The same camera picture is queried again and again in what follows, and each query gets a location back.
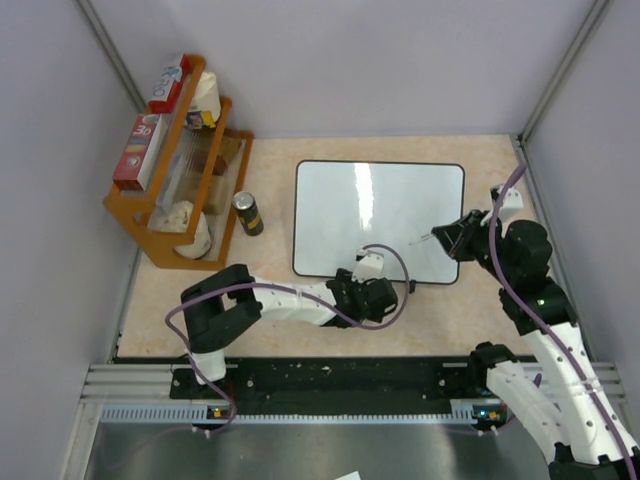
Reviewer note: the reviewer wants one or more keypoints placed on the lower red foil box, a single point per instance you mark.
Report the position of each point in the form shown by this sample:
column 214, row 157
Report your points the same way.
column 137, row 160

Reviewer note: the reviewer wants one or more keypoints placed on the white paper sheet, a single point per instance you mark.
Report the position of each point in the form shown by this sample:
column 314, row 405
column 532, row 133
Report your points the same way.
column 350, row 476

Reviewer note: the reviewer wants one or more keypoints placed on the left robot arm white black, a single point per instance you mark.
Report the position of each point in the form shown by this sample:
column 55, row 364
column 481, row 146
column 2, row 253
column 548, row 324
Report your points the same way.
column 222, row 307

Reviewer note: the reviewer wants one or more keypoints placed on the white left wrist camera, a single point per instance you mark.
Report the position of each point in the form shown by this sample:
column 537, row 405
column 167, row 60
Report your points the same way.
column 369, row 266

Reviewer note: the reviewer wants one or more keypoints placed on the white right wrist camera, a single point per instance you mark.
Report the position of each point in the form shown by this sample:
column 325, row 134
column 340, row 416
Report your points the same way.
column 512, row 204

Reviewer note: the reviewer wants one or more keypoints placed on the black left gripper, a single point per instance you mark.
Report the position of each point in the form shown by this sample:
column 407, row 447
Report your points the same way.
column 344, row 276

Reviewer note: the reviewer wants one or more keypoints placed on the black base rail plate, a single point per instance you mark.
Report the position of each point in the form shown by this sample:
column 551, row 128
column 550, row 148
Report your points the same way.
column 331, row 386

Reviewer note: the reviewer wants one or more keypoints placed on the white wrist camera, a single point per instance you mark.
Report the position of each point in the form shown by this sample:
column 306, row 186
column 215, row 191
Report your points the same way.
column 369, row 266
column 512, row 204

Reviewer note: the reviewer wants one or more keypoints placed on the white whiteboard black frame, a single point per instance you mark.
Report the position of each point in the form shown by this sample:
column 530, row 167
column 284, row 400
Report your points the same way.
column 341, row 206

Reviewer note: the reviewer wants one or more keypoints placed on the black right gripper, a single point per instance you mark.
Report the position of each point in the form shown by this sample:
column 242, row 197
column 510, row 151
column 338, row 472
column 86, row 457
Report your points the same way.
column 455, row 238

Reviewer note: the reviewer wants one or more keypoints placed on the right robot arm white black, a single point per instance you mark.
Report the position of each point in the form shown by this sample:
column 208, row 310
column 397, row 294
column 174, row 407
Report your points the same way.
column 576, row 429

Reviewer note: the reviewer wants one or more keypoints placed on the upper red white box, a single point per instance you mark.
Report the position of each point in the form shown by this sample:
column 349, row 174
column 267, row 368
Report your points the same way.
column 168, row 86

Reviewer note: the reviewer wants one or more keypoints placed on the orange wooden shelf rack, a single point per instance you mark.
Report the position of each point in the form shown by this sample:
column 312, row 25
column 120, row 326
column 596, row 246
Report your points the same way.
column 183, row 171

